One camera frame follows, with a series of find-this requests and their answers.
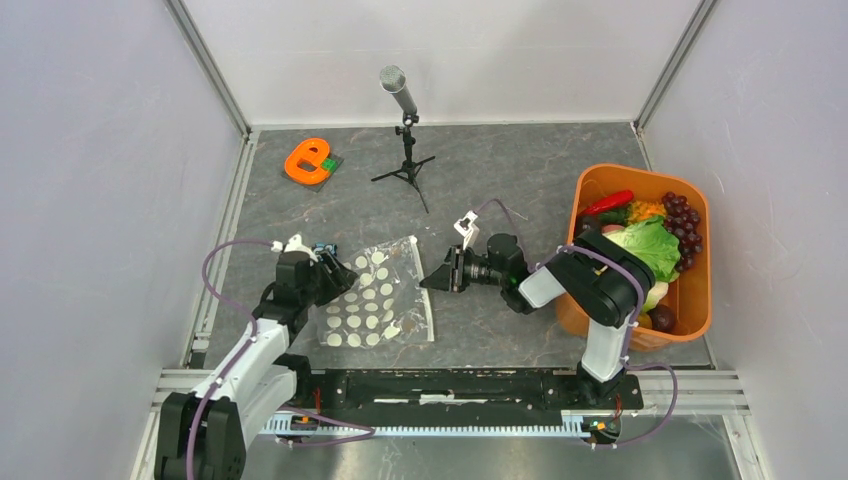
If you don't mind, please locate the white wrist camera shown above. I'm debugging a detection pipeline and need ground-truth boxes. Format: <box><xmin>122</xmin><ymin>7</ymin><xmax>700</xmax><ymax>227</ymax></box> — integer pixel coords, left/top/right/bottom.
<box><xmin>270</xmin><ymin>233</ymin><xmax>318</xmax><ymax>262</ymax></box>
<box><xmin>453</xmin><ymin>210</ymin><xmax>480</xmax><ymax>251</ymax></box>

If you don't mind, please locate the green block on dark plate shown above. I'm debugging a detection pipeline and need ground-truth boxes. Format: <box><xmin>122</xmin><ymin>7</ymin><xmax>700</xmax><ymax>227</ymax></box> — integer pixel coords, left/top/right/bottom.
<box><xmin>320</xmin><ymin>155</ymin><xmax>344</xmax><ymax>178</ymax></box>

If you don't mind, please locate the silver microphone on tripod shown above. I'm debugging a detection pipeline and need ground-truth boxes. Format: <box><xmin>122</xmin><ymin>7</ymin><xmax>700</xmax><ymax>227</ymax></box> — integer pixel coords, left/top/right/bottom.
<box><xmin>371</xmin><ymin>65</ymin><xmax>436</xmax><ymax>213</ymax></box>

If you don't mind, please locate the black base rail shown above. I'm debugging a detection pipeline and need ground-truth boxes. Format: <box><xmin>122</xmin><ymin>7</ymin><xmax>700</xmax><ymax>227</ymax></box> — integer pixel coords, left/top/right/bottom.
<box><xmin>288</xmin><ymin>367</ymin><xmax>644</xmax><ymax>427</ymax></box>

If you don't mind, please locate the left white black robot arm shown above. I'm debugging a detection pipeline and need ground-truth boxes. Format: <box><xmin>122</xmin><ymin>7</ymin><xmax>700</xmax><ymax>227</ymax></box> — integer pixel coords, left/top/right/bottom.
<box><xmin>153</xmin><ymin>250</ymin><xmax>358</xmax><ymax>479</ymax></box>

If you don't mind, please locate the clear dotted zip top bag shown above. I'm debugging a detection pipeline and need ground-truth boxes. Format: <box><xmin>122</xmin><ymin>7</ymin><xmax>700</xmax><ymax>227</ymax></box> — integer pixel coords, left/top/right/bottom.
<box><xmin>315</xmin><ymin>235</ymin><xmax>435</xmax><ymax>349</ymax></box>

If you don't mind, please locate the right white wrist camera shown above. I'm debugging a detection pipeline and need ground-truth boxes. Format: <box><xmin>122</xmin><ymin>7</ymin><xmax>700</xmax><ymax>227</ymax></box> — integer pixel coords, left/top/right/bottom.
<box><xmin>453</xmin><ymin>210</ymin><xmax>480</xmax><ymax>251</ymax></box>

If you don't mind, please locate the green lettuce leaf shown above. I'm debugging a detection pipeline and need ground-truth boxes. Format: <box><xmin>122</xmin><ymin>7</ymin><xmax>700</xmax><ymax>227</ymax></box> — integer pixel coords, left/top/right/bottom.
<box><xmin>604</xmin><ymin>216</ymin><xmax>681</xmax><ymax>283</ymax></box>

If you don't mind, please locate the small yellow pineapple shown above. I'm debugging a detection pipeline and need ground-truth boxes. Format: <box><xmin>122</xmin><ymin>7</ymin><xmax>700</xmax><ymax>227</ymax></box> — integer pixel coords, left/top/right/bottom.
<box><xmin>627</xmin><ymin>200</ymin><xmax>667</xmax><ymax>225</ymax></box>

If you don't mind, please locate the orange plastic food bin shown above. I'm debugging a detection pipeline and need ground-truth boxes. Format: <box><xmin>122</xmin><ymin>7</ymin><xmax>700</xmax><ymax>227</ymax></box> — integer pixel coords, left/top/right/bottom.
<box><xmin>566</xmin><ymin>163</ymin><xmax>712</xmax><ymax>352</ymax></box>

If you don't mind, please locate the red chili pepper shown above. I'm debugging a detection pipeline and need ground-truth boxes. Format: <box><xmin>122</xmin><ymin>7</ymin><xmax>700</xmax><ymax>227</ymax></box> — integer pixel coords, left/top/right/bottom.
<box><xmin>579</xmin><ymin>190</ymin><xmax>634</xmax><ymax>216</ymax></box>

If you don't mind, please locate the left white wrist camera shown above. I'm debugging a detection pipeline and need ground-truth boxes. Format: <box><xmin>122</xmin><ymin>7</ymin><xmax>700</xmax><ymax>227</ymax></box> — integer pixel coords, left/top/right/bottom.
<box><xmin>270</xmin><ymin>233</ymin><xmax>318</xmax><ymax>262</ymax></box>

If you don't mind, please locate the purple grape bunch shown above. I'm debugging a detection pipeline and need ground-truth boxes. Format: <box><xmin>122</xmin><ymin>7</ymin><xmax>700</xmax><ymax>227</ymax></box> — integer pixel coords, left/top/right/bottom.
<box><xmin>662</xmin><ymin>191</ymin><xmax>705</xmax><ymax>273</ymax></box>

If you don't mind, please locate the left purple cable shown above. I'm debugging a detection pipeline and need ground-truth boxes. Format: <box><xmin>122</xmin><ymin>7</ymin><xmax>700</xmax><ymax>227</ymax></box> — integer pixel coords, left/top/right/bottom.
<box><xmin>185</xmin><ymin>239</ymin><xmax>285</xmax><ymax>480</ymax></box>

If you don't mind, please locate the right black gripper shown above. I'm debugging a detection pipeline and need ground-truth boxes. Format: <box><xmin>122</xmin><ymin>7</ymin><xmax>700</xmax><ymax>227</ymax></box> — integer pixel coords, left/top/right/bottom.
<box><xmin>419</xmin><ymin>246</ymin><xmax>507</xmax><ymax>295</ymax></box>

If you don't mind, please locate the white cable duct strip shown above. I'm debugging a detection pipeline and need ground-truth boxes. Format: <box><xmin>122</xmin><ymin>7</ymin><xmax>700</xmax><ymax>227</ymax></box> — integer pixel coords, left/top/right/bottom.
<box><xmin>259</xmin><ymin>411</ymin><xmax>614</xmax><ymax>439</ymax></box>

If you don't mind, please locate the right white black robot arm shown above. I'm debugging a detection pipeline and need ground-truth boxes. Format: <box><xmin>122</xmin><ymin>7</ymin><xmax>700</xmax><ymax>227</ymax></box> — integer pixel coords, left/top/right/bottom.
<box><xmin>420</xmin><ymin>230</ymin><xmax>656</xmax><ymax>408</ymax></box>

